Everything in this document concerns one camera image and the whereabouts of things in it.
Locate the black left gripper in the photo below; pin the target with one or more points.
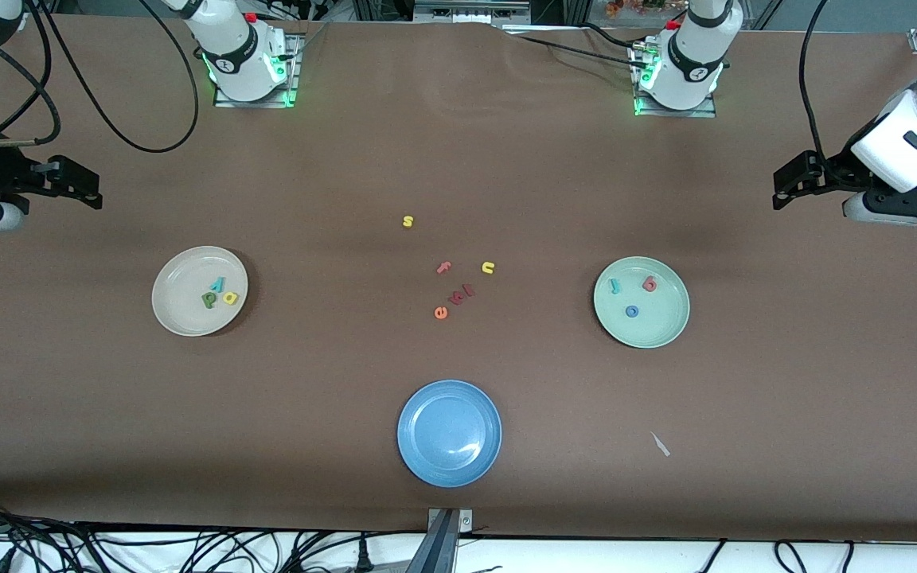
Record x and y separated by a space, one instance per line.
839 172

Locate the green foam letter p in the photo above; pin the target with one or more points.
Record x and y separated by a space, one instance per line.
204 300

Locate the teal foam letter y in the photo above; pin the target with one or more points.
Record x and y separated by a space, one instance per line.
219 284

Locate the red foam letter b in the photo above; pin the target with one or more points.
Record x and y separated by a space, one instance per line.
645 280

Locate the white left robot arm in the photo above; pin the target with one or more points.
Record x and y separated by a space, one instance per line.
693 56

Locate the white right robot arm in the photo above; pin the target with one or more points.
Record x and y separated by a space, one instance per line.
236 48

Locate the beige brown plate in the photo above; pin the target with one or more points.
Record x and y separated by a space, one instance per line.
188 318

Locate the light green plate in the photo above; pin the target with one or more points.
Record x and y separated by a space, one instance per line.
641 330

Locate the brown table cover sheet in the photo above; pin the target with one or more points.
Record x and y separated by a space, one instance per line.
108 414

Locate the orange flower decoration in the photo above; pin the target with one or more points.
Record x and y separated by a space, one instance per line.
626 8

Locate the white paper scrap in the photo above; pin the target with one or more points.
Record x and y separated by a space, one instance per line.
660 444

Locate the grey equipment box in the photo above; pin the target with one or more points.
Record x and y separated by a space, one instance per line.
466 12

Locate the blue plate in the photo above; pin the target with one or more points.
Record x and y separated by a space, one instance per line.
449 434

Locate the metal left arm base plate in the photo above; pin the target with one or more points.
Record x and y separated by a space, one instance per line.
709 111

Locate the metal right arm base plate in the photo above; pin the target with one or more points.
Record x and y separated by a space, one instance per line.
255 103

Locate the metal camera pole bracket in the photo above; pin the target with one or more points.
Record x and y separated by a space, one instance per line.
442 549

